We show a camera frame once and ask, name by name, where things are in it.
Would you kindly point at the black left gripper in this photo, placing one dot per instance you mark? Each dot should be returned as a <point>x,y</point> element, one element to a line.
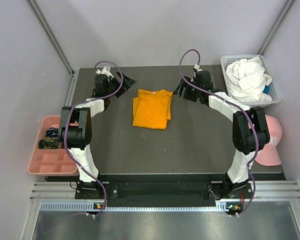
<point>127,82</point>

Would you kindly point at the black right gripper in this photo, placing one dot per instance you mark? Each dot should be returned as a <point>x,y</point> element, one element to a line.
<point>179,91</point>

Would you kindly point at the orange t shirt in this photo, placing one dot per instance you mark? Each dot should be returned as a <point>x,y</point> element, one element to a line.
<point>152,109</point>

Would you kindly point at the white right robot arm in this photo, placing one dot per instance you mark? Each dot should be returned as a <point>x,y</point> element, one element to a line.
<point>250,131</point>

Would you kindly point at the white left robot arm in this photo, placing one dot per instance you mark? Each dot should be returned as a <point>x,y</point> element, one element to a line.
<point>75,130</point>

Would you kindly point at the white crumpled t shirt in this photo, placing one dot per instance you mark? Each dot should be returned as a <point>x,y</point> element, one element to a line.
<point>247,79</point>

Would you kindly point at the blue item in basket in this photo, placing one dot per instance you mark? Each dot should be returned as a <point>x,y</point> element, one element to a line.
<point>266,89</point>

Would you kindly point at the dark rolled sock upper left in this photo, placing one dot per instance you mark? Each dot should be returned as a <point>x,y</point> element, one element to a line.
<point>52,132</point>

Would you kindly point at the white plastic basket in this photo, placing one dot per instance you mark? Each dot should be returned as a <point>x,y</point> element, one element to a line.
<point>274,92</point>

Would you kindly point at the yellow patterned rolled sock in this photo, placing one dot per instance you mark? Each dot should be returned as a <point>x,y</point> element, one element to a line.
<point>49,144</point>

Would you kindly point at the pink divided tray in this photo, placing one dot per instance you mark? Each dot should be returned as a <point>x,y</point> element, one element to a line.
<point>51,162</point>

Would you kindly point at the pink baseball cap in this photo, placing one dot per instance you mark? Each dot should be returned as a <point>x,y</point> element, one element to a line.
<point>269,155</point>

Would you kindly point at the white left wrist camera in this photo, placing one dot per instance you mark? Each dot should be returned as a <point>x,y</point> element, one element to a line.
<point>105,70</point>

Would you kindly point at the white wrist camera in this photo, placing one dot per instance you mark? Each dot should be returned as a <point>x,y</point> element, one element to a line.
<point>196,68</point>
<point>105,70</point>

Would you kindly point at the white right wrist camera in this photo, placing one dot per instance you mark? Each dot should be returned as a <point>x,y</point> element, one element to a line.
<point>196,68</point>

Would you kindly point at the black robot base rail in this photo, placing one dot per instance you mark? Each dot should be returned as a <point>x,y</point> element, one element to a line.
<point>169,194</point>

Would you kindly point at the aluminium frame post left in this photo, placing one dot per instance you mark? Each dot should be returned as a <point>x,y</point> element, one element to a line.
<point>35,8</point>

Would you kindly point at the aluminium frame post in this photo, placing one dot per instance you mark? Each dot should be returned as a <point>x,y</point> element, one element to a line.
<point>35,8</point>
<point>279,20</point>

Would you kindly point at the aluminium frame post right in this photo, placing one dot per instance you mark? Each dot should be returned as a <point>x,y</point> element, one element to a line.
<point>279,20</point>

